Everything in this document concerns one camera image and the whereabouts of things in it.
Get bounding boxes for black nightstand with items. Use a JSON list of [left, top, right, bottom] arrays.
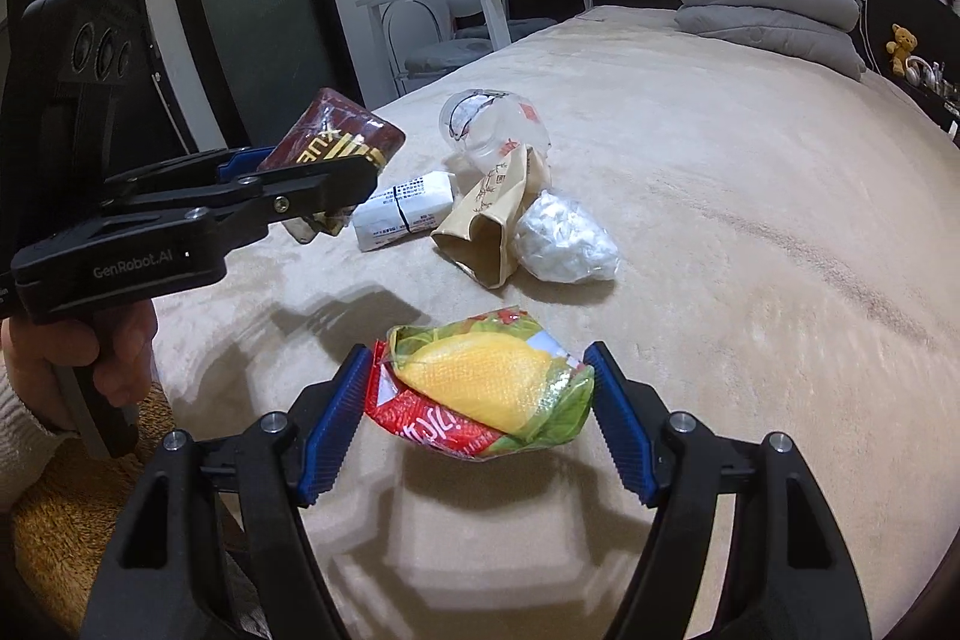
[[905, 55, 960, 145]]

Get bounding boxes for grey cushioned metal chair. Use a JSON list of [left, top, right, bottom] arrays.
[[380, 0, 562, 86]]

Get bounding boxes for brown shaggy rug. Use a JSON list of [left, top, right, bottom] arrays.
[[2, 386, 174, 638]]

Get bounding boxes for dark red snack bag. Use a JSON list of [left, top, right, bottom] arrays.
[[254, 86, 409, 245]]

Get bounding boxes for cream sweater left forearm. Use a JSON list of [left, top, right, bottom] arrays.
[[0, 374, 75, 513]]

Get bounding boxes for lower grey pillow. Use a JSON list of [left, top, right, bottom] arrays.
[[674, 5, 866, 80]]

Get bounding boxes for clear plastic cup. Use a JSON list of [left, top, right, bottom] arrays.
[[439, 89, 550, 174]]

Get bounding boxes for beige plush bed blanket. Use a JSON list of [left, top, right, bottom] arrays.
[[156, 7, 958, 638]]

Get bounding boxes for white plastic bag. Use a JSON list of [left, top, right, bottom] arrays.
[[509, 190, 622, 284]]

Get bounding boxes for brown paper bag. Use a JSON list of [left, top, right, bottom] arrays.
[[431, 146, 550, 289]]

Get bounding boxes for red yellow snack wrapper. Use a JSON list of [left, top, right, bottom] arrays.
[[364, 307, 594, 461]]

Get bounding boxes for bare left hand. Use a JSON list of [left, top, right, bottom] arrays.
[[2, 301, 158, 431]]

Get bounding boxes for white tissue pack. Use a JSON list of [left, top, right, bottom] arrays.
[[350, 170, 459, 252]]

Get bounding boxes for brown teddy bear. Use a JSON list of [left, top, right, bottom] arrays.
[[887, 25, 918, 78]]

